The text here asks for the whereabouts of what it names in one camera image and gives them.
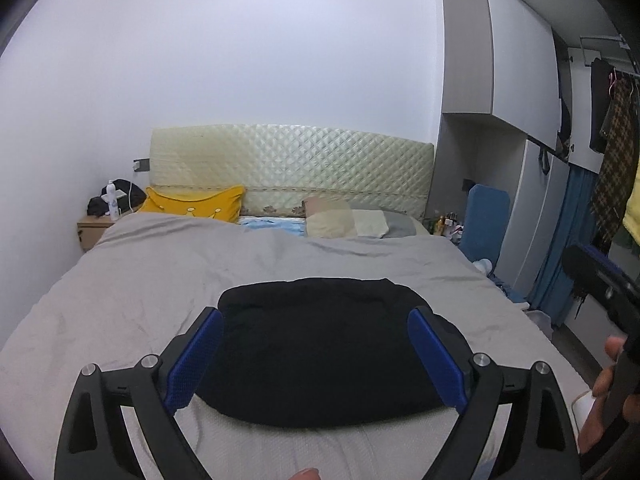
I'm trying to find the black puffer jacket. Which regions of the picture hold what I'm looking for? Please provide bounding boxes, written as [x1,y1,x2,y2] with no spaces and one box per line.
[196,278,442,429]

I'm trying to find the person's right hand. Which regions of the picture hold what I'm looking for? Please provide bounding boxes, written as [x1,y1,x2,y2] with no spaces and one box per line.
[577,336,626,454]

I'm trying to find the person's left hand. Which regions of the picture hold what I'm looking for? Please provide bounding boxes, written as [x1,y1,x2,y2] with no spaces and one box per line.
[290,468,321,480]

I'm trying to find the plaid hanging garment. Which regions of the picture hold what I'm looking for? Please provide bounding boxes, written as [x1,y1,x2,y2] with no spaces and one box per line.
[591,75,639,252]

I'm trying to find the grey bed cover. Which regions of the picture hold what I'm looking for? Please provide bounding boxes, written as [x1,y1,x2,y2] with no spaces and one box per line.
[1,214,587,479]

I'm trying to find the blue padded chair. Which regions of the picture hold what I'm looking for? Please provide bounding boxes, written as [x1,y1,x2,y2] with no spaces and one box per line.
[459,184,510,275]

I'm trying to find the bottles on right nightstand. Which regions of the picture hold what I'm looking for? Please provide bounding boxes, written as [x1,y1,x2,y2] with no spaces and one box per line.
[426,212,464,244]

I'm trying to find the wooden bedside table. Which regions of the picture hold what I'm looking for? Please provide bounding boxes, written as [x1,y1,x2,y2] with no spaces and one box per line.
[76,214,114,252]

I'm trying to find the yellow pillow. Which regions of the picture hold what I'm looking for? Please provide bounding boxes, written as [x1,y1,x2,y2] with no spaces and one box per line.
[138,185,245,223]

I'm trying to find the beige and grey pillow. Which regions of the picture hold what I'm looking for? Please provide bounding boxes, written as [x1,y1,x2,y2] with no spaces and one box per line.
[303,197,428,240]

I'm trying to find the white spray bottle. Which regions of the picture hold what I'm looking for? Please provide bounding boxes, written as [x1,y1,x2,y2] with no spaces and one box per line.
[105,181,120,222]

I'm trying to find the black bag on nightstand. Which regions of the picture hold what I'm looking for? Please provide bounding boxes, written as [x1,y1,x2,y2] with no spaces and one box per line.
[87,179,146,218]

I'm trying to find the light blue bed sheet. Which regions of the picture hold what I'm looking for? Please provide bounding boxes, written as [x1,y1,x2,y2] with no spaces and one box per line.
[239,216,306,237]

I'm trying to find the cream quilted headboard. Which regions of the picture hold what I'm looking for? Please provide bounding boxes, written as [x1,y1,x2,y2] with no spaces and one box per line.
[150,124,435,218]

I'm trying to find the white charging cable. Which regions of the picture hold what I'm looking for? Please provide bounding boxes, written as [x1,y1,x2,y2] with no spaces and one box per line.
[117,182,142,214]

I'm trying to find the wall power socket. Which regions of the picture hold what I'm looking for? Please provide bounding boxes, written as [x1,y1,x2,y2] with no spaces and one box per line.
[132,158,151,172]

